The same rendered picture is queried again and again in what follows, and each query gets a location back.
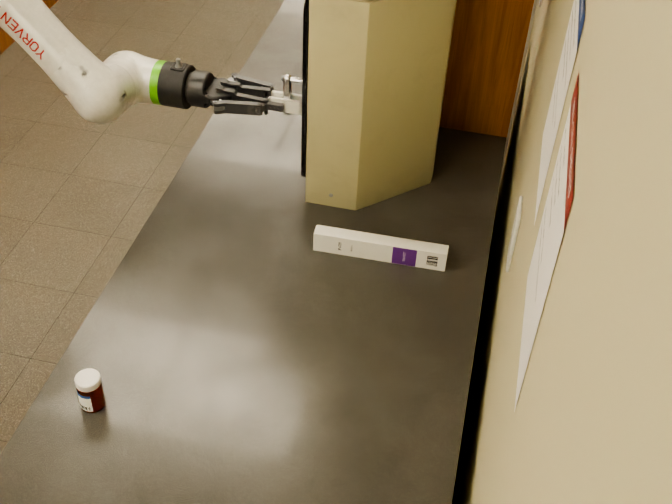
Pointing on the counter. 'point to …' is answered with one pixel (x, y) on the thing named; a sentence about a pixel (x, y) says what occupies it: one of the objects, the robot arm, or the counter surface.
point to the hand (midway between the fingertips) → (286, 102)
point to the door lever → (289, 85)
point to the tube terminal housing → (374, 97)
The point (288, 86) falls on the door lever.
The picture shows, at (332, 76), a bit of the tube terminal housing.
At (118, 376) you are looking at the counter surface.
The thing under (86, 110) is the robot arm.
